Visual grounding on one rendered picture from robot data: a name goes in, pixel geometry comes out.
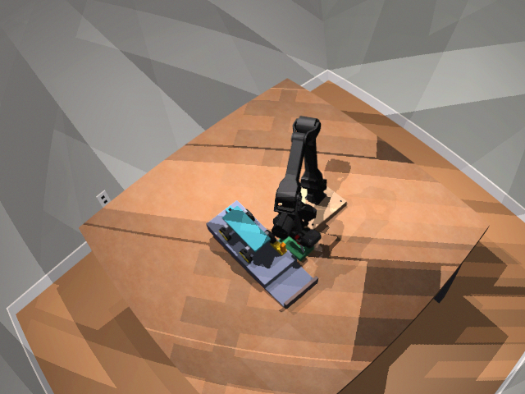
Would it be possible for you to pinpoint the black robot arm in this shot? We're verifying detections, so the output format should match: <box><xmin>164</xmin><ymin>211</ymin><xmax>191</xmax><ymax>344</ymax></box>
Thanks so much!
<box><xmin>272</xmin><ymin>116</ymin><xmax>327</xmax><ymax>239</ymax></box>

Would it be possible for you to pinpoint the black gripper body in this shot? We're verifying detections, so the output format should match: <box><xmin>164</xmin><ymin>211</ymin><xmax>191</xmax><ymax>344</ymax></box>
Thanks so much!
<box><xmin>272</xmin><ymin>213</ymin><xmax>321</xmax><ymax>249</ymax></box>

